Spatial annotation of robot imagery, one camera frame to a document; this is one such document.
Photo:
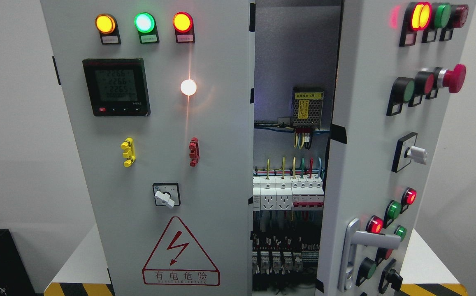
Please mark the grey cabinet door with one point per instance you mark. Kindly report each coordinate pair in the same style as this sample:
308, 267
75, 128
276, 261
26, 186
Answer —
388, 50
199, 85

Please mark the red indicator lamp left door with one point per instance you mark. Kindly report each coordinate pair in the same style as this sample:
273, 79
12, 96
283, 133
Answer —
182, 22

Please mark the green indicator lamp left door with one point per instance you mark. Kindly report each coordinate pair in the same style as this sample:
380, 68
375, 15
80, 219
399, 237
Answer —
144, 22

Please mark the yellow indicator lamp left door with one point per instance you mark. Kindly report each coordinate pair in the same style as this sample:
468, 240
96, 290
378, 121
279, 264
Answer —
105, 23

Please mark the white socket breaker row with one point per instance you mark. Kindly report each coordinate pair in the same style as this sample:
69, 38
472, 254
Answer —
288, 193

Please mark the perforated metal power supply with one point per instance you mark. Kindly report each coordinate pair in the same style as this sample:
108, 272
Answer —
307, 106

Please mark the yellow test terminal block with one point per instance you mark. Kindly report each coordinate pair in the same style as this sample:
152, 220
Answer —
128, 151

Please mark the red electric hazard sticker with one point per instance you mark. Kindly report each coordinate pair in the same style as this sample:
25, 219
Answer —
179, 259

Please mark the black digital power meter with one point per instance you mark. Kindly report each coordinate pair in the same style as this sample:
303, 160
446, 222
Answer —
117, 87

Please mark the red emergency stop button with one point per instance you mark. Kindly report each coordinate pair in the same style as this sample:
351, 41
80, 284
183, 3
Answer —
453, 79

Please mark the silver door handle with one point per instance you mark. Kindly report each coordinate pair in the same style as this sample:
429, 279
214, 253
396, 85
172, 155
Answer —
355, 268

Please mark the white selector switch right door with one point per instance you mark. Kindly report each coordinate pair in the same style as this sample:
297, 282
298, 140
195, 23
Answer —
406, 151

